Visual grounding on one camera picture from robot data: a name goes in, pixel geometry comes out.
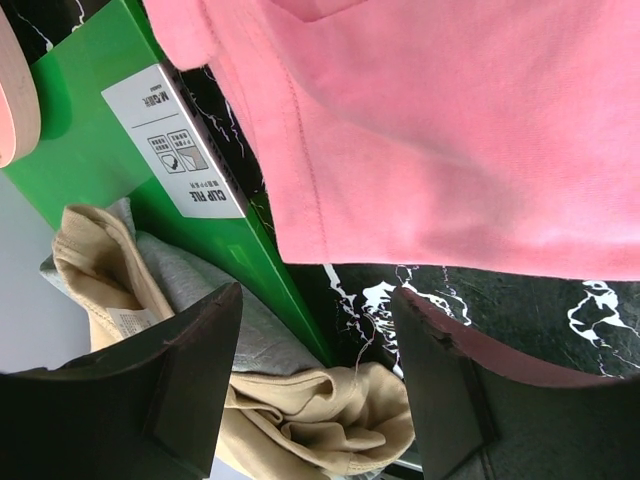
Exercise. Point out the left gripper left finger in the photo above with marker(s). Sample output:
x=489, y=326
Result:
x=147, y=407

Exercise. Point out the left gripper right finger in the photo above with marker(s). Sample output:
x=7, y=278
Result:
x=483, y=410

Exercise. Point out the pink t shirt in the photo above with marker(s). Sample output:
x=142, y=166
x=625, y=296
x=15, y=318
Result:
x=496, y=135

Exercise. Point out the beige folded t shirt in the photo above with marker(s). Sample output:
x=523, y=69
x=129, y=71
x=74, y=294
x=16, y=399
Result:
x=285, y=416

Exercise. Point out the green folded t shirt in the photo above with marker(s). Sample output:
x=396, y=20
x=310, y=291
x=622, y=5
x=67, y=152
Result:
x=76, y=50

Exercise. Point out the pink three-tier shelf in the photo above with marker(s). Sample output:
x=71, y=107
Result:
x=20, y=109

